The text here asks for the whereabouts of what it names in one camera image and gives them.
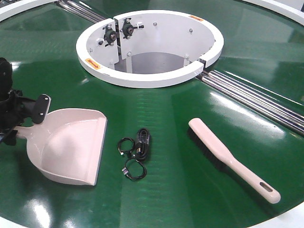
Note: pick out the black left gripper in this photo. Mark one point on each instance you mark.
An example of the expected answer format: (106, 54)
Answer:
(15, 109)

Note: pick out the beige plastic dustpan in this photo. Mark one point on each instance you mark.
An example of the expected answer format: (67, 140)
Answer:
(67, 146)

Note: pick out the beige hand brush black bristles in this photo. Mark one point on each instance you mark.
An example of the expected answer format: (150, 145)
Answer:
(223, 154)

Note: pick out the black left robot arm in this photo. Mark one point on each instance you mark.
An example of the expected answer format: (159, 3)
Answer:
(6, 81)

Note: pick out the orange warning sticker front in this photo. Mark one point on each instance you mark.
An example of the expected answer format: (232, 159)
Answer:
(94, 64)

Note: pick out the orange warning sticker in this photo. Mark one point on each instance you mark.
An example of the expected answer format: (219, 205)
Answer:
(94, 64)
(196, 18)

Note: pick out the white outer rim top left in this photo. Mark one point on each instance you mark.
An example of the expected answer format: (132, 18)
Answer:
(9, 8)

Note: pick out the white rim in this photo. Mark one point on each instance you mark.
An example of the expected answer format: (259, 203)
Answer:
(280, 8)
(9, 8)

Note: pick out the left black bearing block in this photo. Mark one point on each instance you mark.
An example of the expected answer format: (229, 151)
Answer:
(110, 35)

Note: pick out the black bearing block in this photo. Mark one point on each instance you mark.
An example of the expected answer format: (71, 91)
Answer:
(110, 35)
(128, 28)

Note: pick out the steel rollers top left gap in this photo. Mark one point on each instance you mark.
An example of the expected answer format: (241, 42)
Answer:
(81, 10)

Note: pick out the right black bearing block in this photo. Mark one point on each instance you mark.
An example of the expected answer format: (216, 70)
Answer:
(128, 28)

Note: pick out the orange warning sticker back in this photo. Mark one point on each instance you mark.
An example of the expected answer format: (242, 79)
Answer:
(196, 18)

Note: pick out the white outer rim top right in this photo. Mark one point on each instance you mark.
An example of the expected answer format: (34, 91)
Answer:
(280, 8)

